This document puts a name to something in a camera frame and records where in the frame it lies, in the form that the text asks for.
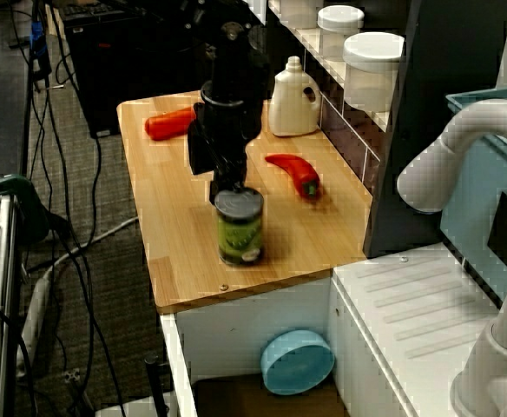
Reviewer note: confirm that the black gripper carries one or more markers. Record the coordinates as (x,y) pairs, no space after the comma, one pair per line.
(223,139)

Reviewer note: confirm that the green labelled tin can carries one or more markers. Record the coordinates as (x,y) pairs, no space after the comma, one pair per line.
(238,234)

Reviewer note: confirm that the orange red toy sausage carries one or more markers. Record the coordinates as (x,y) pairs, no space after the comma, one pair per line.
(166,123)

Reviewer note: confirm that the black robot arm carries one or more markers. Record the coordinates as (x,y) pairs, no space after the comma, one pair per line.
(236,65)

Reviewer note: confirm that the white toy kitchen sink unit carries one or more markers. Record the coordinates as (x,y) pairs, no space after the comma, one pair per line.
(410,304)

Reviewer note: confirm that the red toy chili pepper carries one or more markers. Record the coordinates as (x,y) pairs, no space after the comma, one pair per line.
(299,171)

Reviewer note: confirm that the white detergent bottle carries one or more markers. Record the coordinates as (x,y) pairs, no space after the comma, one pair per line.
(292,108)

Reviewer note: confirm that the black computer tower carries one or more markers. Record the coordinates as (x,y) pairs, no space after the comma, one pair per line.
(114,78)

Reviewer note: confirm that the tall clear jar white lid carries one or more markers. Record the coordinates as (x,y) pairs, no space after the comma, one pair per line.
(373,74)

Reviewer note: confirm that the dark shelf unit with tiles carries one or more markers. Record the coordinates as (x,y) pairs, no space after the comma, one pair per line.
(410,174)

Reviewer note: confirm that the small clear jar white lid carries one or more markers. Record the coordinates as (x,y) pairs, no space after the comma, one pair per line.
(340,19)

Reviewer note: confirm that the light blue plastic bowl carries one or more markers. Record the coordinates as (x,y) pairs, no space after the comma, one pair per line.
(297,369)

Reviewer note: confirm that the green clamp tool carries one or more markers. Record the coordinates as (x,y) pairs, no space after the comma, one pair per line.
(15,187)

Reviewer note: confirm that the black stand pole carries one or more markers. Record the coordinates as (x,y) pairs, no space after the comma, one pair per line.
(156,382)

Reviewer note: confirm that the black keyboard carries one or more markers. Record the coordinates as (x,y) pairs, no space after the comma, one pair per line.
(88,8)

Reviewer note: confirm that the grey toy faucet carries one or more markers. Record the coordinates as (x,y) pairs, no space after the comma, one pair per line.
(449,143)

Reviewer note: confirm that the dark desk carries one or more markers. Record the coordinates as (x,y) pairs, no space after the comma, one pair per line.
(1,108)

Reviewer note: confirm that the blue plastic bin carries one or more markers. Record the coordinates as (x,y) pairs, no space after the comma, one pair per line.
(470,208)

